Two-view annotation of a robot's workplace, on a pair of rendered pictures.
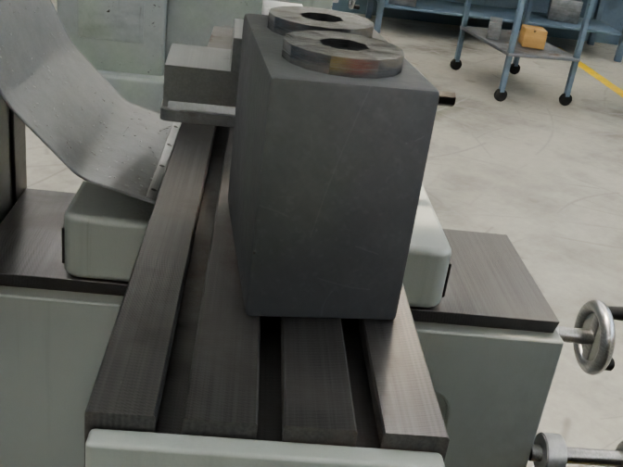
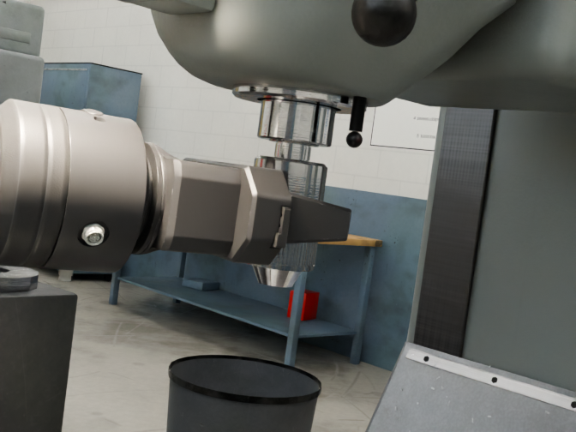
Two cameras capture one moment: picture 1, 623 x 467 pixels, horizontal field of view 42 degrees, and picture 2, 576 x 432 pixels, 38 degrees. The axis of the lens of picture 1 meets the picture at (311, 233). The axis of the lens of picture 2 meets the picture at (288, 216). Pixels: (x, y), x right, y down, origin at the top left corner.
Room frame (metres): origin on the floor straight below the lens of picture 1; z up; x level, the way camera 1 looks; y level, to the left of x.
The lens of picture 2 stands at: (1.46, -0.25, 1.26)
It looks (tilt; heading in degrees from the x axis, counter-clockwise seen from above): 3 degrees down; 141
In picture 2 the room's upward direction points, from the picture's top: 8 degrees clockwise
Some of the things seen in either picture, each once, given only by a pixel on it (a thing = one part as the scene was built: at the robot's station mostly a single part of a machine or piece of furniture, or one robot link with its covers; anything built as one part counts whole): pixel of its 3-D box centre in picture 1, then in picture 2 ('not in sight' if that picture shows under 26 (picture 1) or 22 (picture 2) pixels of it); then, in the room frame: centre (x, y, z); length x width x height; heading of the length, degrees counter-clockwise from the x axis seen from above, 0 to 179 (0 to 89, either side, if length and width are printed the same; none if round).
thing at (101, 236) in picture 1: (261, 210); not in sight; (1.05, 0.07, 0.79); 0.50 x 0.35 x 0.12; 96
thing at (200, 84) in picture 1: (298, 76); not in sight; (1.06, 0.05, 0.99); 0.35 x 0.15 x 0.11; 98
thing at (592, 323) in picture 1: (571, 334); not in sight; (1.10, -0.42, 0.63); 0.16 x 0.12 x 0.12; 96
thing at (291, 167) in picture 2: not in sight; (291, 167); (1.05, 0.07, 1.26); 0.05 x 0.05 x 0.01
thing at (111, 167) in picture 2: not in sight; (148, 203); (1.04, -0.02, 1.23); 0.13 x 0.12 x 0.10; 172
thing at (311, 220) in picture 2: not in sight; (308, 220); (1.08, 0.07, 1.23); 0.06 x 0.02 x 0.03; 82
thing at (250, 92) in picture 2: not in sight; (299, 98); (1.05, 0.07, 1.31); 0.09 x 0.09 x 0.01
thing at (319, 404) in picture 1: (270, 156); not in sight; (1.00, 0.07, 0.90); 1.24 x 0.23 x 0.08; 6
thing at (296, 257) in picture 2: not in sight; (283, 220); (1.05, 0.07, 1.23); 0.05 x 0.05 x 0.06
